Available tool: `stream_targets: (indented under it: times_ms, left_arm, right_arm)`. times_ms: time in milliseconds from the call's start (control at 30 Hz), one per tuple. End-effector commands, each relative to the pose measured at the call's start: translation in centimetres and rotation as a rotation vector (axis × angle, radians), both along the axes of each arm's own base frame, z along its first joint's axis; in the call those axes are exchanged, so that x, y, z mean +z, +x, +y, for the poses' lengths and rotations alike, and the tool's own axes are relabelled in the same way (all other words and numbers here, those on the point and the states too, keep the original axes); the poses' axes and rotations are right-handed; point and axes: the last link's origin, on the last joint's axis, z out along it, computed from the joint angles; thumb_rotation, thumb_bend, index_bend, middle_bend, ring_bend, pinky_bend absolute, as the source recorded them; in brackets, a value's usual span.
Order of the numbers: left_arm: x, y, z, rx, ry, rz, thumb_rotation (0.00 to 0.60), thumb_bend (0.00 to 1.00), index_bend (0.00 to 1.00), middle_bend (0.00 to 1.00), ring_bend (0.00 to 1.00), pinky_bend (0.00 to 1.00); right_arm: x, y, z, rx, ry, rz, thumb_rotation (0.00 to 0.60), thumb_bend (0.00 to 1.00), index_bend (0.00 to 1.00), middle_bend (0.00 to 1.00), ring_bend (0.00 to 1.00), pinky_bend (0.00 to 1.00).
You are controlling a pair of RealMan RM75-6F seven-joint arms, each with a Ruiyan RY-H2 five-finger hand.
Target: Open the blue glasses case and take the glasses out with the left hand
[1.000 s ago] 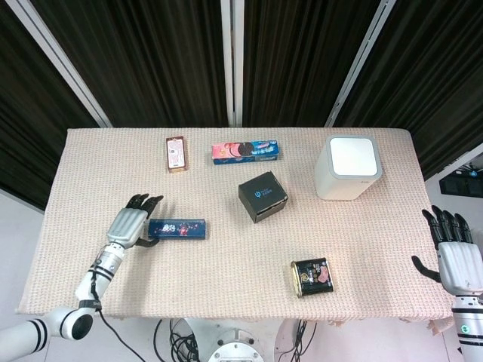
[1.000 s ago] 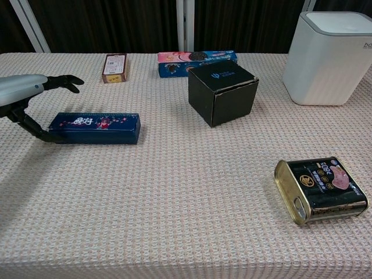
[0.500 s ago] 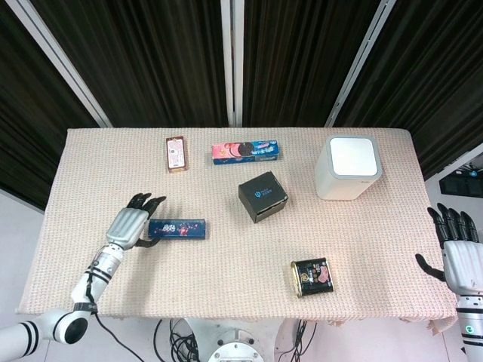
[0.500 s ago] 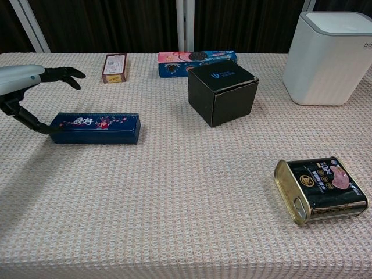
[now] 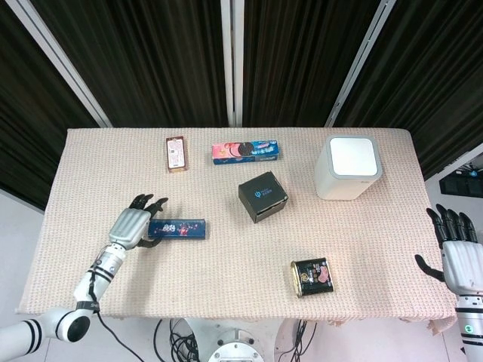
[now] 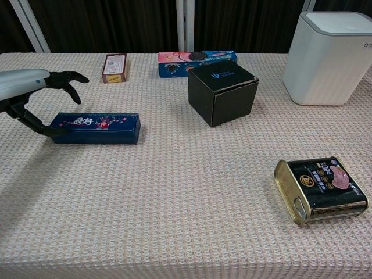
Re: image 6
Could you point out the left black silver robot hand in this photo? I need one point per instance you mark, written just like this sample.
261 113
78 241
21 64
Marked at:
17 82

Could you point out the blue glasses case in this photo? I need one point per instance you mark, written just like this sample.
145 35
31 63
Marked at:
96 133

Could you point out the small brown snack packet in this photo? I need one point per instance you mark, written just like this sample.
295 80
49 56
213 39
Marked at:
114 65

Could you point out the pink blue cookie box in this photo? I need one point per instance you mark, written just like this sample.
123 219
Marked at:
174 68

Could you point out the black cube cardboard box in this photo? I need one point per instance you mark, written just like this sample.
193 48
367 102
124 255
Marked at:
223 101

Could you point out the beige woven tablecloth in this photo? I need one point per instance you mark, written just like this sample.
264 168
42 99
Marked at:
174 203

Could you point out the white square trash bin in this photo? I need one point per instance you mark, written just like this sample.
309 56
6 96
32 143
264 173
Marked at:
325 67

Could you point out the black gold luncheon meat can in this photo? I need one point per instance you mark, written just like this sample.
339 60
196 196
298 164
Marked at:
325 186

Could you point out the silver aluminium extrusion bar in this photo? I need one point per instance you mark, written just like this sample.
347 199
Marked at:
309 5
30 26
186 26

